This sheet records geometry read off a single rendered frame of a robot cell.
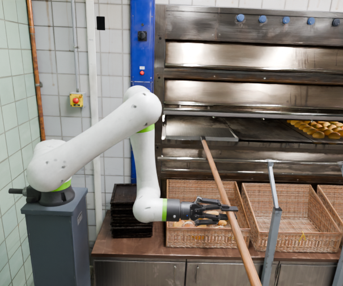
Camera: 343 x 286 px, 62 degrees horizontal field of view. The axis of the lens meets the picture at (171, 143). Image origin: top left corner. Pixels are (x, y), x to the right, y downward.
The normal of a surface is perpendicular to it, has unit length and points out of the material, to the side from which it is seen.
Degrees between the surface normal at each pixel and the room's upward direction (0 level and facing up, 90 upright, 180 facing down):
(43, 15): 90
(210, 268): 90
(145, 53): 90
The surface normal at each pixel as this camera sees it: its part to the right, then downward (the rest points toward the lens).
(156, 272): 0.02, 0.30
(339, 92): 0.03, -0.04
